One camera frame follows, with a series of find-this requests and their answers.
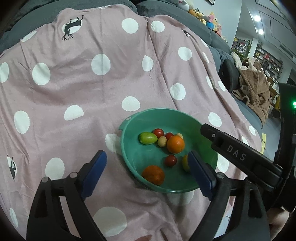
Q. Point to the green fruit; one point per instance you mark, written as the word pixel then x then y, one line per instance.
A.
pixel 185 164
pixel 147 138

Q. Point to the green plastic bowl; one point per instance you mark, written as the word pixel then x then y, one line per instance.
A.
pixel 138 156

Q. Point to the hand with painted nails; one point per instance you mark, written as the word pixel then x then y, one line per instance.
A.
pixel 277 222

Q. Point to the pink polka dot blanket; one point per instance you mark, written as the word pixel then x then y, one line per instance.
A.
pixel 68 85

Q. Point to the beige brown blanket pile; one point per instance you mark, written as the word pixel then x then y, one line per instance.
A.
pixel 253 87

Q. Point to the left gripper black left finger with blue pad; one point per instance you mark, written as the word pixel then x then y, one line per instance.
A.
pixel 46 219

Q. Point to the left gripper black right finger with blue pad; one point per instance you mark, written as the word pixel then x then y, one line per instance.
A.
pixel 217 187

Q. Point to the large orange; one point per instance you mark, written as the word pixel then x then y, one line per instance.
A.
pixel 175 144

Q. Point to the grey sofa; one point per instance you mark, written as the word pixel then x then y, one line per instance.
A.
pixel 25 16

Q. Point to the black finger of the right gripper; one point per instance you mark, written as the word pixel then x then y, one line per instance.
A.
pixel 251 162

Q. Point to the red tomato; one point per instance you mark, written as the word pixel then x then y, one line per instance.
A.
pixel 169 135
pixel 158 132
pixel 170 161

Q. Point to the stuffed toys row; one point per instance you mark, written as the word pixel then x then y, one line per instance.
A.
pixel 209 21

